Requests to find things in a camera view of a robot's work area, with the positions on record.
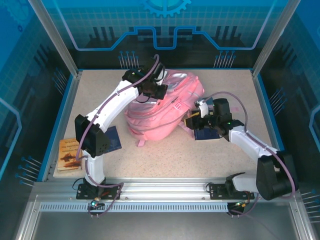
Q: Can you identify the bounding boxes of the slotted grey cable duct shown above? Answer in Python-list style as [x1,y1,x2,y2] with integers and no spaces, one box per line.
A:
[39,202,230,213]

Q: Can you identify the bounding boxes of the aluminium mounting rail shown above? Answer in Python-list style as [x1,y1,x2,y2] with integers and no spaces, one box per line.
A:
[32,176,301,201]

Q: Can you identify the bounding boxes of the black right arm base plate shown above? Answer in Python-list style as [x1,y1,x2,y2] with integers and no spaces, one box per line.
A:
[209,183,256,201]

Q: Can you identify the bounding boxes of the metal tray shelf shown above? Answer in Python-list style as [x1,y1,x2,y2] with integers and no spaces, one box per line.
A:
[14,194,317,240]

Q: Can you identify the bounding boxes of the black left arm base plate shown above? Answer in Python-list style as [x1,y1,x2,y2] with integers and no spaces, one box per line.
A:
[76,183,121,201]

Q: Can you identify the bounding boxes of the small LED connector board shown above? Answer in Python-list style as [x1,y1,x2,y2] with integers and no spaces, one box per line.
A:
[227,199,251,210]
[87,198,106,210]

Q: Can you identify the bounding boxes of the orange brown paperback book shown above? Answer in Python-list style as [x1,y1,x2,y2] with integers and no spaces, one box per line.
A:
[56,137,82,173]

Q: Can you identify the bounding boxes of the dark blue book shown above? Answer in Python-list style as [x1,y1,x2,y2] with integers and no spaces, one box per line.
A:
[104,125,123,154]
[193,126,220,141]

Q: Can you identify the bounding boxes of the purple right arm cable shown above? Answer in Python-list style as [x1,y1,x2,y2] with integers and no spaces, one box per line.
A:
[204,91,300,219]

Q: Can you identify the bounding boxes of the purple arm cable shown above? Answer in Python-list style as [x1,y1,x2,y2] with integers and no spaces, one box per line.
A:
[204,91,300,219]
[74,54,166,219]

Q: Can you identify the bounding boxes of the pink student backpack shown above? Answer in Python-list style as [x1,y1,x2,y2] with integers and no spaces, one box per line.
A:
[124,69,241,148]

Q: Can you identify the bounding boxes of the aluminium frame post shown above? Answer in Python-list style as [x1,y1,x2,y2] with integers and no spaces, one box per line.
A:
[26,0,83,77]
[251,0,302,77]

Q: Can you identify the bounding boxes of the aluminium table side rail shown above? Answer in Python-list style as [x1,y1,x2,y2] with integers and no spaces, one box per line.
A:
[251,69,286,180]
[41,70,83,183]

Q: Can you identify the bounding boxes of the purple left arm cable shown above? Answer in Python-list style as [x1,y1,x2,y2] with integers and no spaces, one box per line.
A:
[74,54,166,219]

